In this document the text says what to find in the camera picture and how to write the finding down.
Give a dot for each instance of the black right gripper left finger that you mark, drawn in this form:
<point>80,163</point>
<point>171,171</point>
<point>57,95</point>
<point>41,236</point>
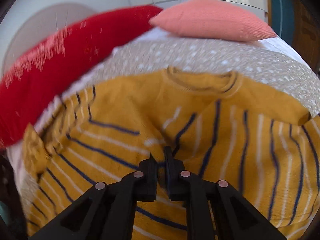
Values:
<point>105,211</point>

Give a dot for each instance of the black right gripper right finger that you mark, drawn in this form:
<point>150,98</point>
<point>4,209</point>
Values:
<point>214,210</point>

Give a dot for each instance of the yellow striped knit sweater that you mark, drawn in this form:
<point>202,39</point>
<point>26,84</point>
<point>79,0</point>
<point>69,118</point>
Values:
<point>259,139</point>

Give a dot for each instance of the red floral bolster pillow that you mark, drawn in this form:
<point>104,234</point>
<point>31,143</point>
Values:
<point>50,67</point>

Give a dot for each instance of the beige heart pattern blanket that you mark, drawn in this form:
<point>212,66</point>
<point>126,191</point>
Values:
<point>278,70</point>

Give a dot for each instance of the pink knit cushion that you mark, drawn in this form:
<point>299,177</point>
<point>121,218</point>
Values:
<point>212,19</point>

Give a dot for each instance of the round pale bed headboard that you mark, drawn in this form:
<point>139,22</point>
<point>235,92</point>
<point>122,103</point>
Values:
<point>41,25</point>

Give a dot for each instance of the brown wooden door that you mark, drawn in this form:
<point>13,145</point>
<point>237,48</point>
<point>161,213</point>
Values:
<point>306,36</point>

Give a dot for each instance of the teal curtain in doorway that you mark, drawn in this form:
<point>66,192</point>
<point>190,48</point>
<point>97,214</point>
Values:
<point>283,19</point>

